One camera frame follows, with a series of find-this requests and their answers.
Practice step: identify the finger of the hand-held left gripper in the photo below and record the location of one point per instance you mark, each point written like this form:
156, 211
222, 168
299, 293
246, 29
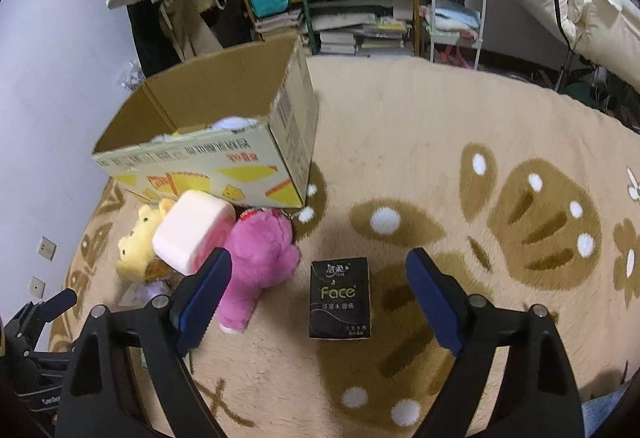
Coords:
55, 300

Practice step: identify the white wall socket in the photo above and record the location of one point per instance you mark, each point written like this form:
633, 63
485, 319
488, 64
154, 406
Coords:
47, 248
36, 287

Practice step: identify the crumpled clear plastic bag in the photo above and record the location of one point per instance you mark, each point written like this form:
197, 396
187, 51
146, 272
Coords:
131, 76

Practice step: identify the clear plastic snack bag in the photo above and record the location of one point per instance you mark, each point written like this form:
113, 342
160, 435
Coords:
150, 288

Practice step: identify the pink plush bear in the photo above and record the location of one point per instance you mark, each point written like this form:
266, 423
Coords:
262, 253

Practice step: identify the printed cardboard box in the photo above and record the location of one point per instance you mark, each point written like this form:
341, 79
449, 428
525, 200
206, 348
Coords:
210, 83

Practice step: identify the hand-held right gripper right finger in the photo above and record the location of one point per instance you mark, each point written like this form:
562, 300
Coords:
434, 299

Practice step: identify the white metal cart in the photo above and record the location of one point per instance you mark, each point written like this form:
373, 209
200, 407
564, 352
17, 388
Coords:
457, 18

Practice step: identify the black hanging coat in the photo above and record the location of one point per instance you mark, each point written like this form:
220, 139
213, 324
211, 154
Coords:
150, 38

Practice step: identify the person's blue jeans leg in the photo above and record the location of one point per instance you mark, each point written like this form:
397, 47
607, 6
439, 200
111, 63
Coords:
602, 413

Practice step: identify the beige tote bag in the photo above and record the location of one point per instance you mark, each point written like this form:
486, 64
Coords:
192, 23

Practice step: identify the beige patterned fluffy blanket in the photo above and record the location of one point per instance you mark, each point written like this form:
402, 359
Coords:
425, 128

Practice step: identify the pink white roll cake toy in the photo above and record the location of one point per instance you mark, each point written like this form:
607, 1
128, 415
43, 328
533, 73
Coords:
192, 228

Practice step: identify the stack of books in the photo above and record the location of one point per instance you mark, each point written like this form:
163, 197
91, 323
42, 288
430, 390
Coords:
350, 26

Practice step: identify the yellow plush bear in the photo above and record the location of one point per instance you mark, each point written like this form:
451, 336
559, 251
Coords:
137, 243

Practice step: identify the black tissue pack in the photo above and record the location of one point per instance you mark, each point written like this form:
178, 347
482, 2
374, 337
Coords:
339, 298

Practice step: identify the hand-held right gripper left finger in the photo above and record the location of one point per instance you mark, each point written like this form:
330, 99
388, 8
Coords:
206, 300

